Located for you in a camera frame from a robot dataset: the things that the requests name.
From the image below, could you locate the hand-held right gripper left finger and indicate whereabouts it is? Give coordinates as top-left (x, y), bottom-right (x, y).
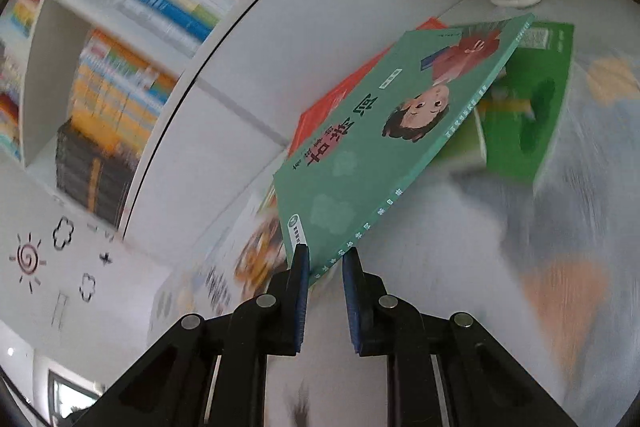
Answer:
top-left (65, 244), bottom-right (309, 427)

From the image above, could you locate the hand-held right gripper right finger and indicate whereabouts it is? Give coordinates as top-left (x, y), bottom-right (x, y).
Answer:
top-left (341, 252), bottom-right (581, 427)

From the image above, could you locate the white book with orange figure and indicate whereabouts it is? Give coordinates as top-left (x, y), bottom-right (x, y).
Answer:
top-left (190, 192), bottom-right (301, 323)

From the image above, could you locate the teal book with cartoon child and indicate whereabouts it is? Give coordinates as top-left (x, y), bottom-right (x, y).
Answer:
top-left (272, 13), bottom-right (536, 290)

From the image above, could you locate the set of black banded books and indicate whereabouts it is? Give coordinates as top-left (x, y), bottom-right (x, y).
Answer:
top-left (52, 117), bottom-right (141, 228)

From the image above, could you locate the row of orange books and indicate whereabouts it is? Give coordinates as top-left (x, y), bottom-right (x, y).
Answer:
top-left (70, 29), bottom-right (178, 158)

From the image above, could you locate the row of colourful thin books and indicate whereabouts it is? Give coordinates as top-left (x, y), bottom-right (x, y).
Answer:
top-left (0, 0), bottom-right (81, 158)

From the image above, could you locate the red book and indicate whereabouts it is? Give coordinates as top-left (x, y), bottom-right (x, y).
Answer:
top-left (286, 18), bottom-right (451, 158)

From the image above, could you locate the white bookcase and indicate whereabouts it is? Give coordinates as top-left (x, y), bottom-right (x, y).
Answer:
top-left (0, 0), bottom-right (501, 258)

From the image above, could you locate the window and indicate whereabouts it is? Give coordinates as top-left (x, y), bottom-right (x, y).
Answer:
top-left (47, 369), bottom-right (108, 423)

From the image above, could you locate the green book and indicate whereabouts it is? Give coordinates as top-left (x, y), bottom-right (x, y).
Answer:
top-left (435, 21), bottom-right (575, 195)

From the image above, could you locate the white wall socket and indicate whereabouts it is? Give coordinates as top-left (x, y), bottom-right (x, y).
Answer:
top-left (50, 289), bottom-right (71, 330)

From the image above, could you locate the red sun wall sticker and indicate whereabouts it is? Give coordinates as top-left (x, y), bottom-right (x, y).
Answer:
top-left (9, 232), bottom-right (48, 295)

